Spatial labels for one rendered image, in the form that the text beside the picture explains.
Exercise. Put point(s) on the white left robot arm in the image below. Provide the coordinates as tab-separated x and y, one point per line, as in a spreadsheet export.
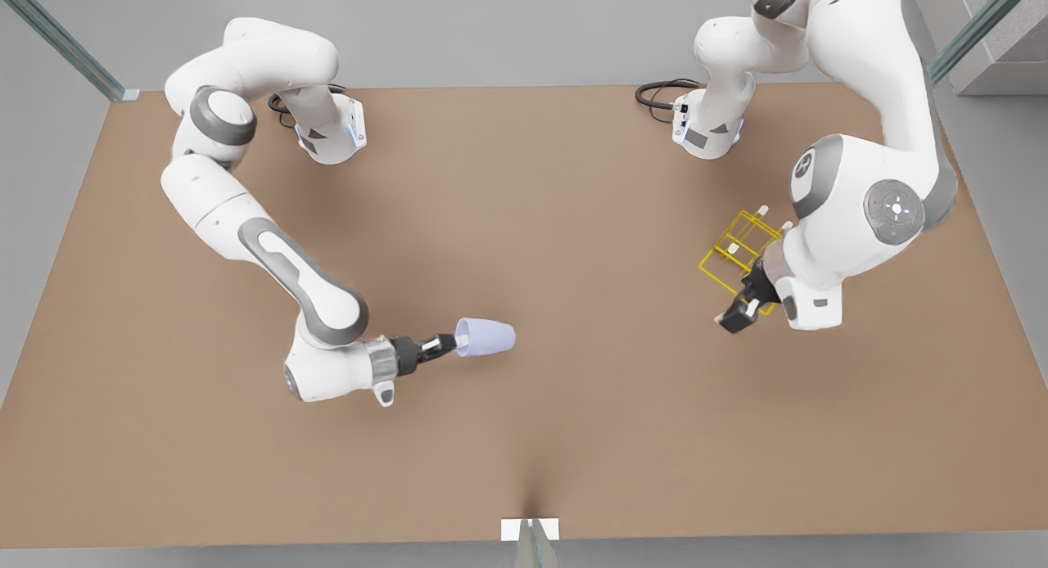
851	216

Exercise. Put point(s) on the silver frame post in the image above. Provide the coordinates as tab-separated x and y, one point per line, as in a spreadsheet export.
530	539
976	24
61	40

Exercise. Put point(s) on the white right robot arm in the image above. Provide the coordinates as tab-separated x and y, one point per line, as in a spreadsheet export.
217	212

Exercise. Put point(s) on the lavender cup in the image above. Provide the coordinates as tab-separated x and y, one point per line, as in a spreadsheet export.
490	338

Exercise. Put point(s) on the grey block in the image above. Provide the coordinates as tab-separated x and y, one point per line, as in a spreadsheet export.
1011	56

